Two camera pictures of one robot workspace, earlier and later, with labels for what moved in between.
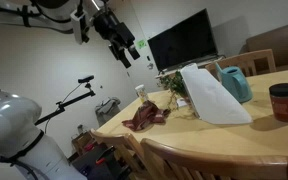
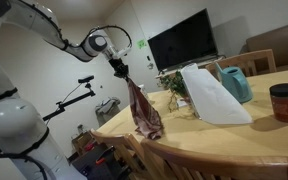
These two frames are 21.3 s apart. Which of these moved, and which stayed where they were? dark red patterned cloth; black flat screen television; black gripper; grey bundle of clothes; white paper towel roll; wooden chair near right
Moved: black gripper; dark red patterned cloth
Stayed: black flat screen television; white paper towel roll; wooden chair near right; grey bundle of clothes
